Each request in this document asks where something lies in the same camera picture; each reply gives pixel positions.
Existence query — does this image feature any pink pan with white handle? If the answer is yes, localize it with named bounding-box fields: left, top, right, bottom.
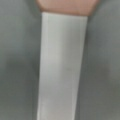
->
left=36, top=0, right=99, bottom=120

